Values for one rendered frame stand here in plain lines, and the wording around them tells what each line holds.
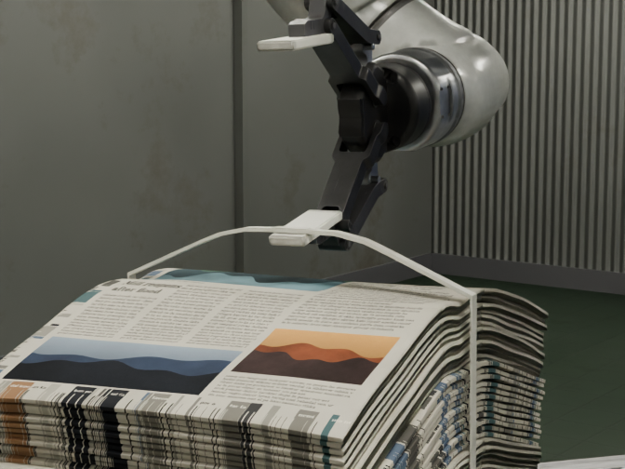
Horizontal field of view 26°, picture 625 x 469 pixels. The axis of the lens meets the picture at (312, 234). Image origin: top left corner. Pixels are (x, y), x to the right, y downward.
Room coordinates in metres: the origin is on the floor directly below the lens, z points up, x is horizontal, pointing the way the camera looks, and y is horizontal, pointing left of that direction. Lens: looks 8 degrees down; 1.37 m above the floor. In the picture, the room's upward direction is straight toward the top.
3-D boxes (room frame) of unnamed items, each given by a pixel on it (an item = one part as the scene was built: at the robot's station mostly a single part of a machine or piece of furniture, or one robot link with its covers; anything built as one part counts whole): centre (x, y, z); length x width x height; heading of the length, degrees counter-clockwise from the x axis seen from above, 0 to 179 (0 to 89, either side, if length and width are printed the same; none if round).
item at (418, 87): (1.15, -0.05, 1.31); 0.09 x 0.07 x 0.08; 154
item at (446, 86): (1.21, -0.08, 1.32); 0.09 x 0.06 x 0.09; 64
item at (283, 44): (1.02, 0.01, 1.37); 0.07 x 0.03 x 0.01; 154
